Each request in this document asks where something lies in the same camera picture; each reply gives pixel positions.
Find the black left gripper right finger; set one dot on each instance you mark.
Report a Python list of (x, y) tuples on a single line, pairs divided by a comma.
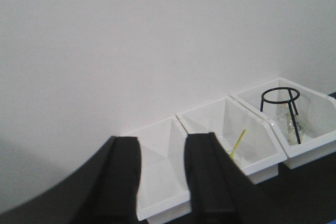
[(218, 188)]

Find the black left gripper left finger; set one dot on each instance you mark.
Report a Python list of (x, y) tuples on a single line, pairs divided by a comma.
[(108, 184)]

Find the left white storage bin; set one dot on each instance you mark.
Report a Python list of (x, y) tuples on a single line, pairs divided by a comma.
[(163, 194)]

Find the white storage bin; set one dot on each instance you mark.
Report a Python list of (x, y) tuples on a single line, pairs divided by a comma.
[(163, 194), (319, 136), (259, 152)]

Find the middle white storage bin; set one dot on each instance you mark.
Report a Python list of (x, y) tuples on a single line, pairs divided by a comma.
[(259, 152)]

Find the yellow green plastic droppers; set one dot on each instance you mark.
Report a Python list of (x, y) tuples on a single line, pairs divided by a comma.
[(235, 147)]

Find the glass flask in bin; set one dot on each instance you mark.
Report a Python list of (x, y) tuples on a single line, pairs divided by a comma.
[(284, 120)]

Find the right white storage bin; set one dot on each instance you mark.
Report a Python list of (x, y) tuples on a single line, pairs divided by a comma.
[(319, 136)]

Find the black wire tripod stand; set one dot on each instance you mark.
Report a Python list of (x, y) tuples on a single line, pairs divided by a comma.
[(293, 95)]

